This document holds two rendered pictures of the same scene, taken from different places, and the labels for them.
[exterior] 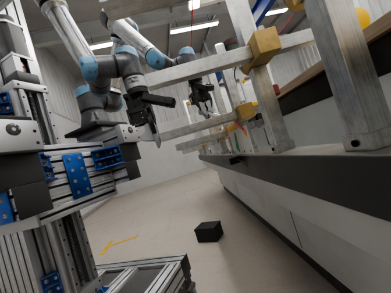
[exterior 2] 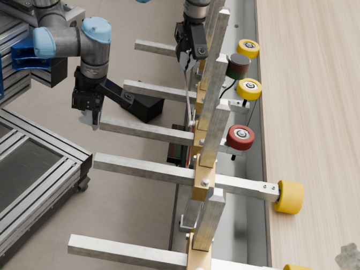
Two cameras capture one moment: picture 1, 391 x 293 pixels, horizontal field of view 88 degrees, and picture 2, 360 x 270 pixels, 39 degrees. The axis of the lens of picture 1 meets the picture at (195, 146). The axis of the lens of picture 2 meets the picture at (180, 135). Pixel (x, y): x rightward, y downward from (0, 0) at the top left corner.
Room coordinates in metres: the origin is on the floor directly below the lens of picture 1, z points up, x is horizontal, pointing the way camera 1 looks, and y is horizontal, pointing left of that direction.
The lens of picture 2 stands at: (-0.39, -0.12, 1.85)
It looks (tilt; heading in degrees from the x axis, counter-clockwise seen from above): 42 degrees down; 359
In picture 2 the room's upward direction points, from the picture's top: 13 degrees clockwise
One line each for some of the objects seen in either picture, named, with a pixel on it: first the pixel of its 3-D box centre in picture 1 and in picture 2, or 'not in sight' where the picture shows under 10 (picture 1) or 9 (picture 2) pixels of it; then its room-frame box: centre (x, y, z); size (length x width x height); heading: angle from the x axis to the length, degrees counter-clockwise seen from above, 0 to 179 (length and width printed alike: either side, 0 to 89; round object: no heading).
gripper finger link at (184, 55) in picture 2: (201, 111); (180, 58); (0.99, -0.08, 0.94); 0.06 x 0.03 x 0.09; 23
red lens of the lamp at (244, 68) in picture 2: (230, 44); (239, 62); (0.77, -0.24, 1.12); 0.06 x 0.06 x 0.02
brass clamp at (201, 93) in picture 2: (230, 131); (203, 96); (0.99, -0.18, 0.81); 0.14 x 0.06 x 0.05; 3
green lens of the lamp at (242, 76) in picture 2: (232, 50); (236, 70); (0.77, -0.24, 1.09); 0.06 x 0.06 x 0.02
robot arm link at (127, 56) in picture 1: (128, 64); (95, 40); (0.71, 0.14, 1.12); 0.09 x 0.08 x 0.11; 116
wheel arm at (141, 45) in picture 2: not in sight; (192, 55); (1.22, -0.11, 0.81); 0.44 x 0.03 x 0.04; 93
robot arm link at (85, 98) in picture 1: (89, 98); not in sight; (1.08, 0.47, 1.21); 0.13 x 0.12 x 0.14; 158
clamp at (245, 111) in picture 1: (242, 114); (202, 137); (0.74, -0.20, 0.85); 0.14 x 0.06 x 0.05; 3
